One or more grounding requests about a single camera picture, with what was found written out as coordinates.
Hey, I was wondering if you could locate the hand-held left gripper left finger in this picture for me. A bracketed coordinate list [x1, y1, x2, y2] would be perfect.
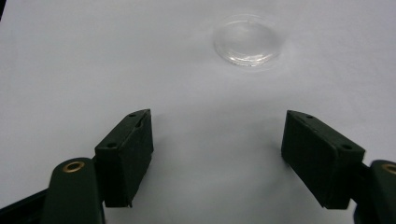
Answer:
[94, 108, 154, 208]

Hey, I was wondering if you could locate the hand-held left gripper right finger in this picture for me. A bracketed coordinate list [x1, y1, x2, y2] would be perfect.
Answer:
[280, 109, 366, 210]

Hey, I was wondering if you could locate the clear glass cup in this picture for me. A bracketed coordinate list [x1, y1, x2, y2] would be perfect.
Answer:
[212, 13, 284, 68]

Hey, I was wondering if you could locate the white table sheet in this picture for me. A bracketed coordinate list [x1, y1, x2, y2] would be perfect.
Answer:
[0, 0, 396, 224]

